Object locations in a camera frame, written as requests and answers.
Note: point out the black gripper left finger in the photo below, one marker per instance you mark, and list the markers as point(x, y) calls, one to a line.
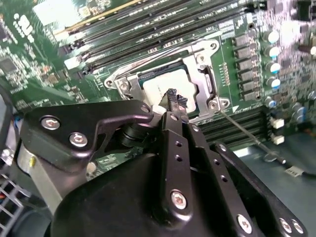
point(61, 128)

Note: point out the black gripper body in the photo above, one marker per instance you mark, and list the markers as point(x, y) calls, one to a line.
point(111, 202)

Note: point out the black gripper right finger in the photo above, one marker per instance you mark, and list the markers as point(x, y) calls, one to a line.
point(247, 192)

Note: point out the metal locking lever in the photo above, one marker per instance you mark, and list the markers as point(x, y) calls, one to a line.
point(244, 131)

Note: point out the metal socket cover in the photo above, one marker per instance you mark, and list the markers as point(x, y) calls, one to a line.
point(202, 103)

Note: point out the silver CPU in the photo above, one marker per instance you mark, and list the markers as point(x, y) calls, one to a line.
point(160, 81)

